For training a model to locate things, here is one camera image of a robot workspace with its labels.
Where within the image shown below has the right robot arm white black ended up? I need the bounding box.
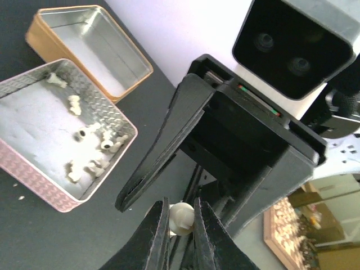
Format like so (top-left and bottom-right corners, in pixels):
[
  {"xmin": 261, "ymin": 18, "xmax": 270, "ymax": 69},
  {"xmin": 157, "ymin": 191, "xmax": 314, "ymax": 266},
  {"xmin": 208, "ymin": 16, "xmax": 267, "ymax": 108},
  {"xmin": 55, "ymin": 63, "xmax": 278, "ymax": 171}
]
[{"xmin": 115, "ymin": 55, "xmax": 359, "ymax": 233}]

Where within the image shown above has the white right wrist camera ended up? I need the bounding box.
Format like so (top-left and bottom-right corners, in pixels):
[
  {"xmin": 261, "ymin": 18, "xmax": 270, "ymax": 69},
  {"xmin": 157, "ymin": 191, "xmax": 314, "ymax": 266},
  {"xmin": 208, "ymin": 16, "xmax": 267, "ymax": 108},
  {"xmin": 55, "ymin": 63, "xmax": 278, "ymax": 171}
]
[{"xmin": 232, "ymin": 1, "xmax": 359, "ymax": 119}]

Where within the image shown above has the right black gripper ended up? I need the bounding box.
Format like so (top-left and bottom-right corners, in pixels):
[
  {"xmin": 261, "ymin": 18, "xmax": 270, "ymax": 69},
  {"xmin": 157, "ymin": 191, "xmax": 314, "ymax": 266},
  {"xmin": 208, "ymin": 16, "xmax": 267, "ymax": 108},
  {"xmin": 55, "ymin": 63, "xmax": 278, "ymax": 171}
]
[{"xmin": 115, "ymin": 55, "xmax": 327, "ymax": 236}]

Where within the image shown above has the yellow tin lid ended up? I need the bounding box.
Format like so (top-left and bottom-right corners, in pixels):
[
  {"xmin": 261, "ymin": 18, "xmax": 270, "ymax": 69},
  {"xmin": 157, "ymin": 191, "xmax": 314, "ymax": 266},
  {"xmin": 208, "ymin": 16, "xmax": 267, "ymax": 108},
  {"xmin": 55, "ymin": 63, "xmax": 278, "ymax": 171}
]
[{"xmin": 25, "ymin": 5, "xmax": 154, "ymax": 103}]

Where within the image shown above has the pink tin box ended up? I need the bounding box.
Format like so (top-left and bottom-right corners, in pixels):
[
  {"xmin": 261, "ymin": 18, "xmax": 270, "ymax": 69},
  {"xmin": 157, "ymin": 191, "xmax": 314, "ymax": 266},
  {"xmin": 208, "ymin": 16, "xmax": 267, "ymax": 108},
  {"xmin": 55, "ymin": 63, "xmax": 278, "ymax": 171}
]
[{"xmin": 1, "ymin": 59, "xmax": 138, "ymax": 213}]

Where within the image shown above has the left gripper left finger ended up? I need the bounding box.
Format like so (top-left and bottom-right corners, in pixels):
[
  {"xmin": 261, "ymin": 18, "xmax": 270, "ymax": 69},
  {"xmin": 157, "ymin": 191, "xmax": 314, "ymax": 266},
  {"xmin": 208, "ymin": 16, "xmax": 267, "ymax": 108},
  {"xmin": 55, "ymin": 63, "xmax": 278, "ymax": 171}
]
[{"xmin": 101, "ymin": 197, "xmax": 170, "ymax": 270}]

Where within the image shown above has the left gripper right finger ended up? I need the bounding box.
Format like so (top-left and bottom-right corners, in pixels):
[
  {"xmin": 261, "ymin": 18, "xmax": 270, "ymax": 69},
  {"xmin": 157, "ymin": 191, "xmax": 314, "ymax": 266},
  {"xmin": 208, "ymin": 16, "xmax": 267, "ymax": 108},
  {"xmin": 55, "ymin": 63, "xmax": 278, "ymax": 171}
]
[{"xmin": 193, "ymin": 197, "xmax": 258, "ymax": 270}]

